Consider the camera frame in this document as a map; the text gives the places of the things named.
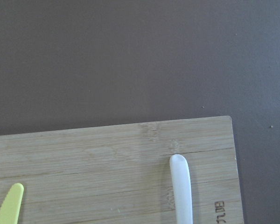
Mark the white plastic spoon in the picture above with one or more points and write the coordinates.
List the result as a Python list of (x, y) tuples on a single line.
[(182, 189)]

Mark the yellow plastic knife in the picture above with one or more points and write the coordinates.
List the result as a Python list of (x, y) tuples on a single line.
[(11, 206)]

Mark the bamboo cutting board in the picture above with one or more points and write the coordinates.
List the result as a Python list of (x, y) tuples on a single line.
[(120, 174)]

